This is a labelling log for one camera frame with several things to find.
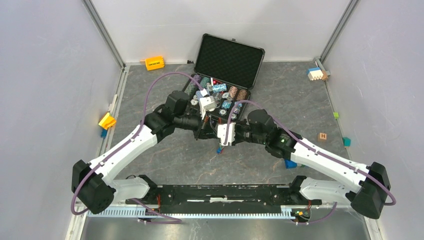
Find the light blue chip stack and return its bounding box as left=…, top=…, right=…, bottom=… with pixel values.
left=212, top=83, right=227, bottom=93

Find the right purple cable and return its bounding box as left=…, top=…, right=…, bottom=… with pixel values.
left=223, top=99, right=397, bottom=225

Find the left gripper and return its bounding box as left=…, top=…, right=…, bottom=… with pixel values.
left=174, top=107, right=219, bottom=141

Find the green poker chip stack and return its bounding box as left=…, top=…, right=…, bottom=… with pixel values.
left=199, top=77, right=212, bottom=90

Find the white blue brick stack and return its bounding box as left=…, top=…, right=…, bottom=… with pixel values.
left=307, top=67, right=328, bottom=81

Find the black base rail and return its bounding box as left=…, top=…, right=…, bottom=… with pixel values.
left=140, top=184, right=322, bottom=214

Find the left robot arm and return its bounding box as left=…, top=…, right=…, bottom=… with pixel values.
left=71, top=91, right=217, bottom=215

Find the teal small cube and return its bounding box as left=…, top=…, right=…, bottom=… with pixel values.
left=342, top=136, right=352, bottom=148

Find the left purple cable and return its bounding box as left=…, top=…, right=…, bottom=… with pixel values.
left=70, top=72, right=206, bottom=224

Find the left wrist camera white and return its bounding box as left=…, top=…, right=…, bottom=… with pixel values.
left=196, top=89, right=217, bottom=119

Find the purple cable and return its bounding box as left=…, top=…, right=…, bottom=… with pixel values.
left=223, top=99, right=397, bottom=225
left=70, top=72, right=206, bottom=224

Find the purple poker chip stack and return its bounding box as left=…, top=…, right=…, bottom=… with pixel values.
left=184, top=74, right=202, bottom=97

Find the yellow toy block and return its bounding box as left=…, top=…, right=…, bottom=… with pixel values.
left=144, top=56, right=165, bottom=71

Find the wooden letter cube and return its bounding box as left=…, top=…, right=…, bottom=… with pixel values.
left=317, top=132, right=328, bottom=142

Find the red keyring with key bunch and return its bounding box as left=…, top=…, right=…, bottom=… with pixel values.
left=216, top=145, right=224, bottom=155

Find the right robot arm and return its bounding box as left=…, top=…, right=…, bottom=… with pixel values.
left=228, top=109, right=396, bottom=220

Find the yellow orange block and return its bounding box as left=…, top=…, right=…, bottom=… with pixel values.
left=98, top=112, right=117, bottom=130

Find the small blue block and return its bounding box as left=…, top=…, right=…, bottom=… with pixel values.
left=100, top=129, right=108, bottom=139

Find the blue white green block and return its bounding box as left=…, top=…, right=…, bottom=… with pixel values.
left=284, top=159, right=298, bottom=169

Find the black poker chip case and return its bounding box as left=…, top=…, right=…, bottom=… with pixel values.
left=175, top=33, right=265, bottom=130

